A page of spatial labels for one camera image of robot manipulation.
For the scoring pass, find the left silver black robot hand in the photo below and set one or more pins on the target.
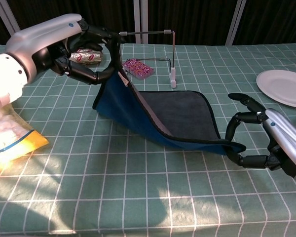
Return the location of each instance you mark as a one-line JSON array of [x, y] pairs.
[[39, 39]]

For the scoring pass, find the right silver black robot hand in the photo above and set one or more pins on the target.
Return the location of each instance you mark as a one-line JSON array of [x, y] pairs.
[[283, 133]]

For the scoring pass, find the dark grey mat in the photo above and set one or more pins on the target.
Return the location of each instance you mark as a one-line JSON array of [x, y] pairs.
[[182, 116]]

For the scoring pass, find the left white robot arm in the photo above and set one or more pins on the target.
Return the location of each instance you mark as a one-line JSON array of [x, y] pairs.
[[2, 81]]

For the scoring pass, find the metal wire rack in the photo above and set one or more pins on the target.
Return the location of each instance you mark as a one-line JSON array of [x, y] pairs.
[[173, 74]]

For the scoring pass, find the white round plate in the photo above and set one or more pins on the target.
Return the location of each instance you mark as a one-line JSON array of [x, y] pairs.
[[283, 86]]

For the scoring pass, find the gold foil snack pack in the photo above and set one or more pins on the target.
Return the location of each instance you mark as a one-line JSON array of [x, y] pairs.
[[87, 57]]

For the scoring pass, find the yellow marshmallow bag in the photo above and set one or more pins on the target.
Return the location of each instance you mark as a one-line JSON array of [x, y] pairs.
[[7, 135]]

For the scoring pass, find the green checkered tablecloth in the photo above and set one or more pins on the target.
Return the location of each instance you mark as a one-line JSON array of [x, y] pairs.
[[138, 192]]

